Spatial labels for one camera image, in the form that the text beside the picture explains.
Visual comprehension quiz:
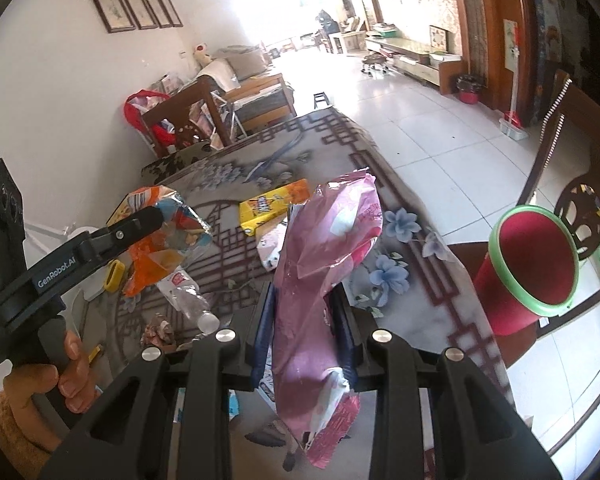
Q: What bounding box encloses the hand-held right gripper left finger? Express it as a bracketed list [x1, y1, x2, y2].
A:
[35, 280, 281, 480]

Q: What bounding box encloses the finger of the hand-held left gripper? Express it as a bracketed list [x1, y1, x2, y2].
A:
[76, 206, 165, 267]

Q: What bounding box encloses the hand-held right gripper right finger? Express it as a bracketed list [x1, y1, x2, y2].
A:
[325, 285, 563, 480]

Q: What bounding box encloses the pink plastic bag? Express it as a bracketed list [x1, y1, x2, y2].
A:
[271, 170, 385, 470]

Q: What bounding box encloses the orange snack wrapper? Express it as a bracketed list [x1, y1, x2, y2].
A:
[106, 185, 213, 297]

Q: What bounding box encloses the person's left forearm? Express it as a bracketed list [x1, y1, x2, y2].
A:
[0, 389, 65, 480]

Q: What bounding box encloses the person's left hand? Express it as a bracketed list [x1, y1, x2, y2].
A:
[0, 331, 102, 416]

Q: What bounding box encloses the small yellow plastic piece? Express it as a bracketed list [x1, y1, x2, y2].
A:
[105, 261, 125, 293]

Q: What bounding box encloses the white flat packet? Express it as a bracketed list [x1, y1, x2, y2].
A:
[256, 220, 288, 271]

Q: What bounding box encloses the clear plastic bottle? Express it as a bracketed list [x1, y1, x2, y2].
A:
[156, 269, 221, 336]

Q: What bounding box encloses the crumpled paper scrap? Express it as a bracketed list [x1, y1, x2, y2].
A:
[142, 314, 176, 348]

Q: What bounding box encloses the yellow snack packet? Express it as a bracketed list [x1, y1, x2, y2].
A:
[238, 179, 311, 237]

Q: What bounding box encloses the red plastic bag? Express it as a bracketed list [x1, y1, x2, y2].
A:
[124, 89, 178, 148]

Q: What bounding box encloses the brown wooden chair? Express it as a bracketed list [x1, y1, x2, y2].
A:
[141, 77, 231, 158]

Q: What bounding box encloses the wooden sofa with cushions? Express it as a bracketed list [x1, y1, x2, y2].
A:
[195, 47, 296, 133]

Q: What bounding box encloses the red waste basket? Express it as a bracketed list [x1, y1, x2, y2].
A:
[455, 74, 483, 106]

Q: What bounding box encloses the white broom with red dustpan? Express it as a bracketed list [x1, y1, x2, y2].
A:
[499, 25, 528, 141]

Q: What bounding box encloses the white low cabinet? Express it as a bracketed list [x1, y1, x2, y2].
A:
[365, 35, 463, 95]

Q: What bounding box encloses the white coffee table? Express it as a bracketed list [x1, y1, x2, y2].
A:
[330, 30, 368, 55]

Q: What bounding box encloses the dark wooden carved chair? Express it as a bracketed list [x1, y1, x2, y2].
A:
[450, 70, 600, 456]

